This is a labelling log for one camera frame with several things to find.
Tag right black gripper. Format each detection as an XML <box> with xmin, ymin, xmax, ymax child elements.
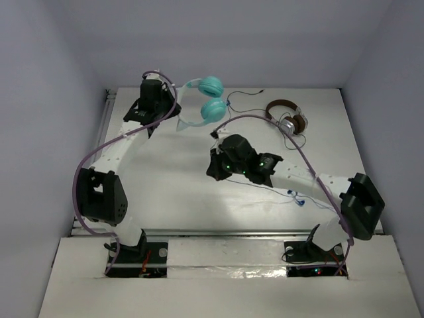
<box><xmin>208</xmin><ymin>146</ymin><xmax>247</xmax><ymax>181</ymax></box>

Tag blue headphone cable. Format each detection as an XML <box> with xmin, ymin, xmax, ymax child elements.
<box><xmin>225</xmin><ymin>99</ymin><xmax>339</xmax><ymax>213</ymax></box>

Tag teal cat-ear headphones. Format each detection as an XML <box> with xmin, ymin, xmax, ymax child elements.
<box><xmin>176</xmin><ymin>76</ymin><xmax>227</xmax><ymax>132</ymax></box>

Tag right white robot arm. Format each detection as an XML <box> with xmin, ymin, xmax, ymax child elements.
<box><xmin>206</xmin><ymin>131</ymin><xmax>385</xmax><ymax>263</ymax></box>

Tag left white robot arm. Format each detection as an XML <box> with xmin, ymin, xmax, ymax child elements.
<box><xmin>72</xmin><ymin>70</ymin><xmax>181</xmax><ymax>261</ymax></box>

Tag brown silver headphones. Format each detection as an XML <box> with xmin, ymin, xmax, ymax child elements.
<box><xmin>265</xmin><ymin>99</ymin><xmax>308</xmax><ymax>136</ymax></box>

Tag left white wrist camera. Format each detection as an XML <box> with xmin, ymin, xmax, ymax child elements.
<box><xmin>142</xmin><ymin>70</ymin><xmax>164</xmax><ymax>83</ymax></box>

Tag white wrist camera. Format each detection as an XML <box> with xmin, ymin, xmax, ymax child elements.
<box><xmin>210</xmin><ymin>129</ymin><xmax>230</xmax><ymax>143</ymax></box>
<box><xmin>142</xmin><ymin>70</ymin><xmax>164</xmax><ymax>83</ymax></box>

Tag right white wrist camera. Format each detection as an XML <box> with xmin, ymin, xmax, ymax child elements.
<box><xmin>210</xmin><ymin>129</ymin><xmax>230</xmax><ymax>143</ymax></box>

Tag aluminium rail frame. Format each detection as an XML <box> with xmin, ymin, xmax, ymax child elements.
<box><xmin>86</xmin><ymin>89</ymin><xmax>364</xmax><ymax>242</ymax></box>

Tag thin black headphone cable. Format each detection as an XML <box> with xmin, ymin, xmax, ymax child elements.
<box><xmin>227</xmin><ymin>89</ymin><xmax>307</xmax><ymax>150</ymax></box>

